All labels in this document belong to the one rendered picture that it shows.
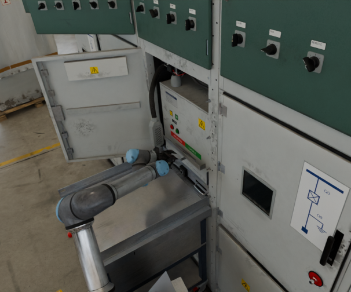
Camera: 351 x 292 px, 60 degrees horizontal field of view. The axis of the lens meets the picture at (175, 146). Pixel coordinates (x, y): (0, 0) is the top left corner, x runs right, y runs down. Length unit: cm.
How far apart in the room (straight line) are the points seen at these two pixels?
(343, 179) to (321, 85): 27
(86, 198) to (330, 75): 90
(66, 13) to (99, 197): 115
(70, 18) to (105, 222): 116
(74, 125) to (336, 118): 161
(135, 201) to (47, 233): 137
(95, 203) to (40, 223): 196
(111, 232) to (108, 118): 75
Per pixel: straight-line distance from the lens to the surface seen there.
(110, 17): 186
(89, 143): 217
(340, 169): 97
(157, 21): 154
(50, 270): 277
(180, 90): 171
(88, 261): 134
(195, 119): 159
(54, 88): 201
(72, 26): 199
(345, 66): 86
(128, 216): 175
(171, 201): 179
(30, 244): 302
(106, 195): 123
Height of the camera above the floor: 212
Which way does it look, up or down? 35 degrees down
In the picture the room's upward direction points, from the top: 5 degrees counter-clockwise
